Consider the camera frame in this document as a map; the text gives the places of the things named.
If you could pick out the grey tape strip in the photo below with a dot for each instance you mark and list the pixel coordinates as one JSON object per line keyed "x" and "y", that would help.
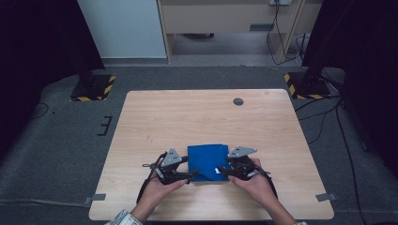
{"x": 326, "y": 197}
{"x": 97, "y": 197}

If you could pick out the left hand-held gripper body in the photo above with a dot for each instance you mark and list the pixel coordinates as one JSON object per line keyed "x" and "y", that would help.
{"x": 169, "y": 170}

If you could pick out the grey round table grommet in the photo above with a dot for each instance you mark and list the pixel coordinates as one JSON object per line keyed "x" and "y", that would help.
{"x": 238, "y": 101}

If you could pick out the light wooden desk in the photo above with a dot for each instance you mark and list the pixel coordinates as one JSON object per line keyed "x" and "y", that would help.
{"x": 219, "y": 18}

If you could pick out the black yellow-striped stand base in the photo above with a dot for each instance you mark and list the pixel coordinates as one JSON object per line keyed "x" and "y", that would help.
{"x": 309, "y": 87}
{"x": 94, "y": 89}

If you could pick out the white cabinet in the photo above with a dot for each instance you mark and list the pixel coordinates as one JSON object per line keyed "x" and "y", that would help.
{"x": 125, "y": 28}

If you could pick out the blue cloth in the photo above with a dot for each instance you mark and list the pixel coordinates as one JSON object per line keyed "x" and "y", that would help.
{"x": 206, "y": 159}

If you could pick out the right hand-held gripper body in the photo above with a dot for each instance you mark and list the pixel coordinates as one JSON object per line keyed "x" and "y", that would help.
{"x": 244, "y": 167}

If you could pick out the person's right hand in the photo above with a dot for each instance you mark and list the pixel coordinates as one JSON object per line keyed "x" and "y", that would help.
{"x": 258, "y": 187}

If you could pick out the black curtain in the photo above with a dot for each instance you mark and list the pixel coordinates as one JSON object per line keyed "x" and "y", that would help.
{"x": 369, "y": 62}
{"x": 37, "y": 47}

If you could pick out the person's left hand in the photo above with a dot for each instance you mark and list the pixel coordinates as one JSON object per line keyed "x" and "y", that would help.
{"x": 153, "y": 197}

